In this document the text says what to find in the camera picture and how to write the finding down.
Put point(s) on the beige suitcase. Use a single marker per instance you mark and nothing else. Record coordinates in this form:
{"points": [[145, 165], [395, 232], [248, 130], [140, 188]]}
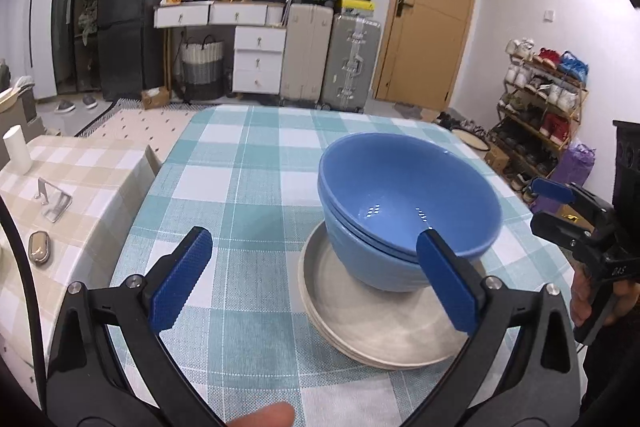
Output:
{"points": [[305, 52]]}

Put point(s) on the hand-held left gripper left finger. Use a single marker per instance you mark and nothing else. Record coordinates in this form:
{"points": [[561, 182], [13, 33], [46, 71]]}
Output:
{"points": [[182, 279]]}

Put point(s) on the grey key fob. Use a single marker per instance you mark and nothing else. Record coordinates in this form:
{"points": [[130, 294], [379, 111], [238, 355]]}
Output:
{"points": [[39, 249]]}

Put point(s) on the cream round plate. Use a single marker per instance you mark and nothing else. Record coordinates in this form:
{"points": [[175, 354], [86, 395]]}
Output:
{"points": [[320, 329], [360, 322]]}

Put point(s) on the white wardrobe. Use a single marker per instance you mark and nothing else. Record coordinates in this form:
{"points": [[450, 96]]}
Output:
{"points": [[42, 7]]}

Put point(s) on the woven laundry basket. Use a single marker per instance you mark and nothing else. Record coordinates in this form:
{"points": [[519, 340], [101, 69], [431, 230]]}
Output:
{"points": [[202, 67]]}

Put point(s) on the teal checked tablecloth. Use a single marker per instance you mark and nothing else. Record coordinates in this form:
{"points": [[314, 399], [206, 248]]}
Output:
{"points": [[250, 167]]}

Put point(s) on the wooden door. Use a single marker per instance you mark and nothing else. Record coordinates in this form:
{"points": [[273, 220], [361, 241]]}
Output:
{"points": [[430, 7]]}

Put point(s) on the white cylinder cup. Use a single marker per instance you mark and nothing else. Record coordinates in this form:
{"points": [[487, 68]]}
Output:
{"points": [[17, 149]]}

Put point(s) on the metal phone stand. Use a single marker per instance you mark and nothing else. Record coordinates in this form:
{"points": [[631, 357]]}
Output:
{"points": [[57, 207]]}

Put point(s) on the black refrigerator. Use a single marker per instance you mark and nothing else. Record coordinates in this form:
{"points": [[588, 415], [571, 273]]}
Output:
{"points": [[135, 7]]}

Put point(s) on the silver suitcase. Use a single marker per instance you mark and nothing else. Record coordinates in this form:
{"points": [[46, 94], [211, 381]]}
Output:
{"points": [[352, 62]]}

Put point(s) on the dark glass cabinet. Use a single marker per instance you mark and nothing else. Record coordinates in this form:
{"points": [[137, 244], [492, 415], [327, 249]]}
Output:
{"points": [[80, 7]]}

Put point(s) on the person's right forearm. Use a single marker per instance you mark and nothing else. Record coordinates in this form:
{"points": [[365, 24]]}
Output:
{"points": [[615, 382]]}

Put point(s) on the round cream tray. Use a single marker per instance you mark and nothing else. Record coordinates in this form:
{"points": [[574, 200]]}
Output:
{"points": [[472, 139]]}

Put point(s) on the white light switch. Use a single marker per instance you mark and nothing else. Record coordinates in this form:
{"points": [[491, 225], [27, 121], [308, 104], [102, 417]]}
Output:
{"points": [[549, 15]]}

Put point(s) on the brown grey door mat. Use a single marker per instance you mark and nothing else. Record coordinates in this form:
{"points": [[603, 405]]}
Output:
{"points": [[415, 112]]}

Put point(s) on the grey slipper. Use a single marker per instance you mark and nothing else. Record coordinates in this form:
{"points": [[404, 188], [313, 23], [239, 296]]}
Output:
{"points": [[64, 108], [89, 102]]}

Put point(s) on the blue ceramic bowl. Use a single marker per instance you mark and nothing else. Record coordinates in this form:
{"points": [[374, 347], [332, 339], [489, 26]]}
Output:
{"points": [[370, 267], [400, 187]]}

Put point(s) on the yellow black shoe box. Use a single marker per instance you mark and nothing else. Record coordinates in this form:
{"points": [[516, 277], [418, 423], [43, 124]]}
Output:
{"points": [[356, 6]]}

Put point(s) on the wooden shoe rack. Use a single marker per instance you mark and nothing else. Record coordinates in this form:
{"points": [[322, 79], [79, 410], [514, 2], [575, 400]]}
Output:
{"points": [[582, 107]]}

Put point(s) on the white drawer desk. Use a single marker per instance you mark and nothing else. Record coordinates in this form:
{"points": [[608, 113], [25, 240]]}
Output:
{"points": [[257, 62]]}

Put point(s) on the person's right hand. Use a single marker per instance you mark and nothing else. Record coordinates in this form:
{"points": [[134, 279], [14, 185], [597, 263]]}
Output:
{"points": [[580, 302]]}

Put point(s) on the group of assorted shoes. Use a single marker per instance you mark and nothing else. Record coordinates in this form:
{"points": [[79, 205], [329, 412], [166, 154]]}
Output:
{"points": [[555, 124]]}

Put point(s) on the beige diamond pattern rug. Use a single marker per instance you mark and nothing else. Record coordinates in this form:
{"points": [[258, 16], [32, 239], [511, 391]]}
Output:
{"points": [[145, 127]]}

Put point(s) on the purple bag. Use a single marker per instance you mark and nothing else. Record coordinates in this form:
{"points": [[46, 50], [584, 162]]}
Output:
{"points": [[570, 167]]}

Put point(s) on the person's left hand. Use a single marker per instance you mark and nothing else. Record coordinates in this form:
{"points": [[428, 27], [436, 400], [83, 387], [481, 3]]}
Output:
{"points": [[270, 417]]}

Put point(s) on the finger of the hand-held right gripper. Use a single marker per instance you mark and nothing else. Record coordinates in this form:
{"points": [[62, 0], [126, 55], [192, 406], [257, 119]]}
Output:
{"points": [[550, 189], [555, 229]]}

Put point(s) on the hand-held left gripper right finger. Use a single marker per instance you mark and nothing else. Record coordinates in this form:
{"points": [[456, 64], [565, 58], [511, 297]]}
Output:
{"points": [[447, 282]]}

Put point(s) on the beige checked tablecloth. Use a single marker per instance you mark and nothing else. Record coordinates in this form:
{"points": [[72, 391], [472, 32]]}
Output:
{"points": [[90, 177]]}

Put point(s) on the small cardboard box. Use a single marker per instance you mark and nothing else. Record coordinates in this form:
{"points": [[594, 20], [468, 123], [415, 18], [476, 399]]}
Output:
{"points": [[156, 98]]}

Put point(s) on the pile of dark sandals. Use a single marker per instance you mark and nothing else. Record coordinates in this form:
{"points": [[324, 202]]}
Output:
{"points": [[460, 122]]}

